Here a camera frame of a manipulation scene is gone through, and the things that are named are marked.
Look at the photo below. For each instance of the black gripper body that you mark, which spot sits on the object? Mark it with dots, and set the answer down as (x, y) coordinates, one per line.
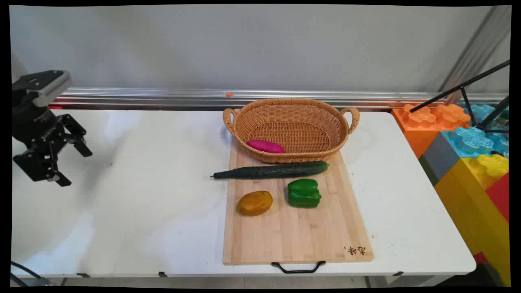
(36, 122)

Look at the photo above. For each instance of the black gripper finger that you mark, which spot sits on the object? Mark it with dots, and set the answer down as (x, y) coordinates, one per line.
(40, 166)
(75, 134)

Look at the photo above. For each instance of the magenta sweet potato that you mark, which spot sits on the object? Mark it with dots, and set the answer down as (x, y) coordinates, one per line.
(265, 146)

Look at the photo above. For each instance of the brown potato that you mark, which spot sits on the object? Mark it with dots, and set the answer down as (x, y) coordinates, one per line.
(255, 202)

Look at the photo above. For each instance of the dark green cucumber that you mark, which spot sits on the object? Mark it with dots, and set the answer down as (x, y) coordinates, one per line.
(272, 170)

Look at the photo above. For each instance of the woven wicker basket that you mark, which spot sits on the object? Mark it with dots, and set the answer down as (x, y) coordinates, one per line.
(291, 130)

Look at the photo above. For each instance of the green bell pepper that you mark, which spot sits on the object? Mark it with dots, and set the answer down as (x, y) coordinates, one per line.
(303, 193)

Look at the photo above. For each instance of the bamboo cutting board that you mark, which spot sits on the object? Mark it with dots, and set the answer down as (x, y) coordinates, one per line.
(293, 228)

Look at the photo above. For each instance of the orange toy block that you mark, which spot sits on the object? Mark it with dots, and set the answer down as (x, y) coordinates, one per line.
(427, 122)

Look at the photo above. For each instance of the grey toy block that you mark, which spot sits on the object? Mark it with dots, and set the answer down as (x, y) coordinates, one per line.
(437, 156)

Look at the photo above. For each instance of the black tripod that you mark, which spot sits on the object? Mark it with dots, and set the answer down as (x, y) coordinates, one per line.
(472, 97)

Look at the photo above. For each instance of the yellow toy block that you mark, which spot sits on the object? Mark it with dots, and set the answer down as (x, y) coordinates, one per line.
(474, 203)

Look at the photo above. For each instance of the blue toy block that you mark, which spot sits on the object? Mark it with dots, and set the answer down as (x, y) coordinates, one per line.
(482, 136)

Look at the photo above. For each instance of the red toy block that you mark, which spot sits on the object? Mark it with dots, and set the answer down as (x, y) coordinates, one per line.
(498, 195)

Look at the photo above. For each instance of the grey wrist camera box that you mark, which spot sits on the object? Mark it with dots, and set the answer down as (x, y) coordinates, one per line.
(42, 86)

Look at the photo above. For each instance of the aluminium rail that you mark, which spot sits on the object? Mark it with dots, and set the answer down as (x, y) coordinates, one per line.
(244, 97)

